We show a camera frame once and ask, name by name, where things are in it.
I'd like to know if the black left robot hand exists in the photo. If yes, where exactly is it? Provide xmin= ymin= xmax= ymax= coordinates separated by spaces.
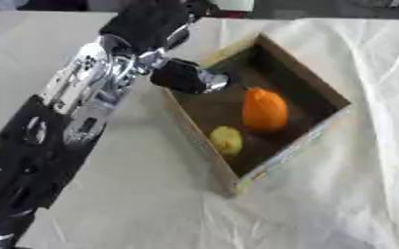
xmin=97 ymin=0 xmax=233 ymax=95

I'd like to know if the tan cardboard box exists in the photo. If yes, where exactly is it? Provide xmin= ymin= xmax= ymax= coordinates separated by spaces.
xmin=160 ymin=32 xmax=353 ymax=198

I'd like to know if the yellow toy fruit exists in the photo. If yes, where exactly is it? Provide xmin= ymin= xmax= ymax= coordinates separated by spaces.
xmin=207 ymin=125 xmax=246 ymax=158

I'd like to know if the orange toy fruit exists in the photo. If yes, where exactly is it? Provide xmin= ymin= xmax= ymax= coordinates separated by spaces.
xmin=240 ymin=87 xmax=290 ymax=132

